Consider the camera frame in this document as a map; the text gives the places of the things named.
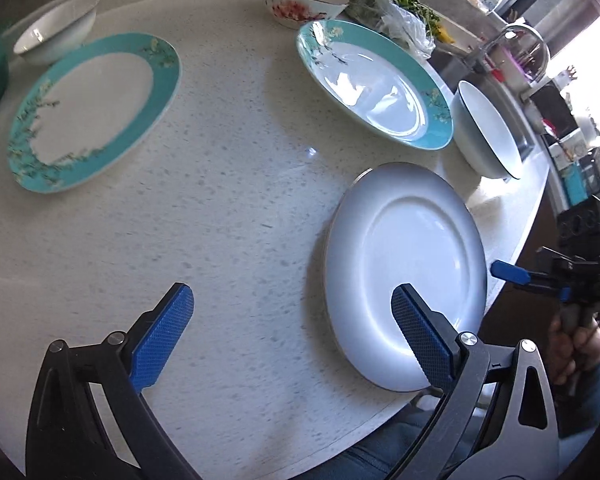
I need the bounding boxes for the plain white plate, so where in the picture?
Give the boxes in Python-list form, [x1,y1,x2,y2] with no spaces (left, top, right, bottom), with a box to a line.
[324,162,486,392]

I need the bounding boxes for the white bowl dark rim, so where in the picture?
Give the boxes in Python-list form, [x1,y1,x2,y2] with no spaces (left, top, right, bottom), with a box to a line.
[451,80,522,180]

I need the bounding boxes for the teal floral plate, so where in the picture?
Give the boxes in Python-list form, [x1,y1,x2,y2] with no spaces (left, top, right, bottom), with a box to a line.
[296,20,454,151]
[7,32,182,194]

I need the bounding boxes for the right hand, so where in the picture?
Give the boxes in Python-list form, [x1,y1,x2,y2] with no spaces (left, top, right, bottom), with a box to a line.
[544,314,600,386]

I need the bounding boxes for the chrome sink faucet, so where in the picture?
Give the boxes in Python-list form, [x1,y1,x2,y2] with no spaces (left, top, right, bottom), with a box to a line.
[464,24,550,82]

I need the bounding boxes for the plastic bag of greens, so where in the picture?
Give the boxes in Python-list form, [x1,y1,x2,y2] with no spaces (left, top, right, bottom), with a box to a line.
[346,0,441,61]

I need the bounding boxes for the white bowl red flowers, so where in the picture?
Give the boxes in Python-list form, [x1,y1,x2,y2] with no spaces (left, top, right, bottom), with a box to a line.
[262,0,350,31]

